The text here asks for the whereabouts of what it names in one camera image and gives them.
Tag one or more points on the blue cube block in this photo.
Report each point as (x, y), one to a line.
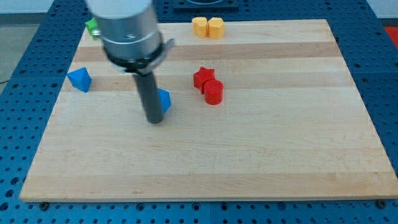
(164, 100)

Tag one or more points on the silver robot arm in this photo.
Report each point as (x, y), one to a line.
(130, 34)

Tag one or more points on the red cylinder block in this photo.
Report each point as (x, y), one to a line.
(213, 91)

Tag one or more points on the red star block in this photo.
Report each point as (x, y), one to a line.
(202, 76)

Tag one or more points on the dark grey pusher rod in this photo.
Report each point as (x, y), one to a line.
(149, 95)

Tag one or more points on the wooden board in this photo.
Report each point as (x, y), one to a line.
(291, 126)

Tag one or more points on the yellow heart block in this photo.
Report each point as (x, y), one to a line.
(200, 26)

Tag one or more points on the yellow pentagon block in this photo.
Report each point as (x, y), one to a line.
(216, 28)

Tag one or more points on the blue triangular block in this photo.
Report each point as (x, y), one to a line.
(80, 79)

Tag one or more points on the green star block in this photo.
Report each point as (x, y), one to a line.
(92, 28)

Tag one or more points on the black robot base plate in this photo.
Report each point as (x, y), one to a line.
(191, 5)

